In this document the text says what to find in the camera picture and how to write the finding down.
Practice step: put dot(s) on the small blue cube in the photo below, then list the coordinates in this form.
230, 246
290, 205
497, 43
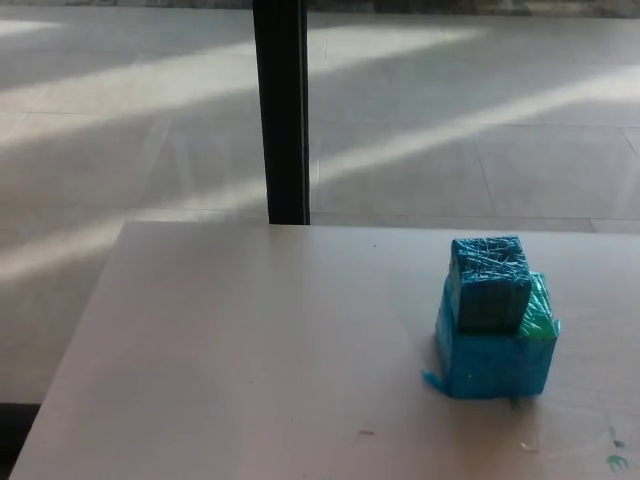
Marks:
487, 287

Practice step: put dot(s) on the big blue wrapped cube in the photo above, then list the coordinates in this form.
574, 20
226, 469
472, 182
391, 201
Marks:
495, 362

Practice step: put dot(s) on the black window frame post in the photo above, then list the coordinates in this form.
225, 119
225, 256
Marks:
282, 110

